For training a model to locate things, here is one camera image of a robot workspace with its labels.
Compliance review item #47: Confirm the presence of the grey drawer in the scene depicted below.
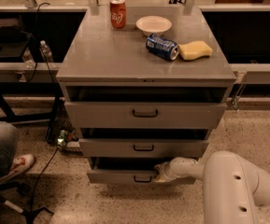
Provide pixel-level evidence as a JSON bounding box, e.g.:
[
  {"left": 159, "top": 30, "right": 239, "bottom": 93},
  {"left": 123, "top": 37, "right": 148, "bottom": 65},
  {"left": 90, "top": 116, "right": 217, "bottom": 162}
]
[
  {"left": 86, "top": 157, "right": 198, "bottom": 186},
  {"left": 78, "top": 138, "right": 208, "bottom": 158},
  {"left": 65, "top": 102, "right": 225, "bottom": 129}
]

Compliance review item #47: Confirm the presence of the blue soda can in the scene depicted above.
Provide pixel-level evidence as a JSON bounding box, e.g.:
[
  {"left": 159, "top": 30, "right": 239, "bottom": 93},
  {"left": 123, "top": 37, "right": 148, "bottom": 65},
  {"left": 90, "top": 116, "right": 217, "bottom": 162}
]
[{"left": 146, "top": 34, "right": 179, "bottom": 61}]

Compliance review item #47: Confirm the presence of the grey metal drawer cabinet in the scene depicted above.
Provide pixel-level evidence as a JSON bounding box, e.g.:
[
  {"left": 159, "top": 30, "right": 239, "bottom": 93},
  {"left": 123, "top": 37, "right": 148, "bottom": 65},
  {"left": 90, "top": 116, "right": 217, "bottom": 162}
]
[{"left": 55, "top": 5, "right": 237, "bottom": 185}]

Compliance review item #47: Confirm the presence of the black office chair base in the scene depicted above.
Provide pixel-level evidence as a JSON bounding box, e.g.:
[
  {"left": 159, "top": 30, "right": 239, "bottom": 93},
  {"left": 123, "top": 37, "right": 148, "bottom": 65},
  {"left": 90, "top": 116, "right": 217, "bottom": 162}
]
[{"left": 0, "top": 181, "right": 53, "bottom": 224}]

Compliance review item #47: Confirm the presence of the yellow sponge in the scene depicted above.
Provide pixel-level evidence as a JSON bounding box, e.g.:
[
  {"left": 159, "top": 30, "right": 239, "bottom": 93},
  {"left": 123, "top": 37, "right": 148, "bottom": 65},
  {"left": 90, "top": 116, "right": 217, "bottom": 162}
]
[{"left": 179, "top": 40, "right": 213, "bottom": 61}]

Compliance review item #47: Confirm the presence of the white bowl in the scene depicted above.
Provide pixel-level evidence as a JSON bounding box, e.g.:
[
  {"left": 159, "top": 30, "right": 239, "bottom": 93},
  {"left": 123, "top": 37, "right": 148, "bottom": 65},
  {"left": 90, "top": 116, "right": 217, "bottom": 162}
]
[{"left": 136, "top": 16, "right": 172, "bottom": 36}]

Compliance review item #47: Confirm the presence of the grey top drawer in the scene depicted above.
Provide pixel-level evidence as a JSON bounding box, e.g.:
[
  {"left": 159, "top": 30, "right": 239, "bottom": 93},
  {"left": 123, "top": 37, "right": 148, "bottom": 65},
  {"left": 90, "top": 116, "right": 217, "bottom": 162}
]
[{"left": 65, "top": 102, "right": 225, "bottom": 129}]

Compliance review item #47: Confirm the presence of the black side table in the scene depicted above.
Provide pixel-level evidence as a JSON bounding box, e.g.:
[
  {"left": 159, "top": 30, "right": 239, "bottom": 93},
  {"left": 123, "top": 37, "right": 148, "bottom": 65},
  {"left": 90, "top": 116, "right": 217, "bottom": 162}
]
[{"left": 0, "top": 17, "right": 64, "bottom": 126}]

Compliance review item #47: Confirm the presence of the grey bottom drawer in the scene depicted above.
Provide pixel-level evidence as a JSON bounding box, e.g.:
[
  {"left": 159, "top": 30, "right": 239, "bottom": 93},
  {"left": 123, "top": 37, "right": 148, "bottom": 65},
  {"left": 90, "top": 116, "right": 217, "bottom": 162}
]
[{"left": 86, "top": 157, "right": 198, "bottom": 186}]

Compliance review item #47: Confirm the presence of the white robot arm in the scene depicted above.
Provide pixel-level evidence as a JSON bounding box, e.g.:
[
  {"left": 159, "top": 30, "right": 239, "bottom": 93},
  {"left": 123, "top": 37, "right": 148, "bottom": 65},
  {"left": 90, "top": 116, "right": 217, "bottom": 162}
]
[{"left": 155, "top": 151, "right": 270, "bottom": 224}]

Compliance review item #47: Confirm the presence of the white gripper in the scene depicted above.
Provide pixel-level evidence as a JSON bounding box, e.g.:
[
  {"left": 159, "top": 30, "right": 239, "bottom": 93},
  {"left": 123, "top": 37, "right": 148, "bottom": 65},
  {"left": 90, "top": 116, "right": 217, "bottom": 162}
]
[{"left": 154, "top": 161, "right": 176, "bottom": 183}]

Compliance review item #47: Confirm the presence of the black floor cable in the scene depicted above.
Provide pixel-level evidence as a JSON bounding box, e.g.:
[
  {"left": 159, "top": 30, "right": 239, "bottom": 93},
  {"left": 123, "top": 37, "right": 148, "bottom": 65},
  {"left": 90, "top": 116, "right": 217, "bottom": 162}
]
[{"left": 28, "top": 147, "right": 60, "bottom": 210}]

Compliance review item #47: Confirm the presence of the grey middle drawer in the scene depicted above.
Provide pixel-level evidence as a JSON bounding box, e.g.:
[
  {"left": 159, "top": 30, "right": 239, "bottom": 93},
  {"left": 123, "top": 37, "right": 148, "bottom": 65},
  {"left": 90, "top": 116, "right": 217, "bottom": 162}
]
[{"left": 78, "top": 138, "right": 208, "bottom": 158}]

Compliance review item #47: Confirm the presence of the clear plastic water bottle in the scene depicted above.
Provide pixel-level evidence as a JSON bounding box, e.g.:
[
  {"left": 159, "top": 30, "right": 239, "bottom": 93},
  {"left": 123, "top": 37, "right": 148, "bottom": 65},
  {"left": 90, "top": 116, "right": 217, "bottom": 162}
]
[{"left": 40, "top": 40, "right": 53, "bottom": 63}]

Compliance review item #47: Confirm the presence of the green bottle on floor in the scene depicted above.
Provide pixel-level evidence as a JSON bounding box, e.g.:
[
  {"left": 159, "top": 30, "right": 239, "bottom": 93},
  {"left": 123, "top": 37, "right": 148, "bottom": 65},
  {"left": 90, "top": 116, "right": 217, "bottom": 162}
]
[{"left": 57, "top": 130, "right": 68, "bottom": 147}]

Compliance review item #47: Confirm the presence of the white orange sneaker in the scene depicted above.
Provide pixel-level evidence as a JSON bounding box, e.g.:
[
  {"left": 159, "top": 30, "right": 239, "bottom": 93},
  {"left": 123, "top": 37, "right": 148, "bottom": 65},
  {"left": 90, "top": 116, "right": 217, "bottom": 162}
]
[{"left": 0, "top": 154, "right": 36, "bottom": 185}]

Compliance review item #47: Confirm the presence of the red cola can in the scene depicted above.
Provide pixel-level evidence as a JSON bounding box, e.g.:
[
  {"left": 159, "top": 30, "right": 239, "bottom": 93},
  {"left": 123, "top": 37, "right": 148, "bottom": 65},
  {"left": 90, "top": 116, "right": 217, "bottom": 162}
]
[{"left": 110, "top": 0, "right": 126, "bottom": 29}]

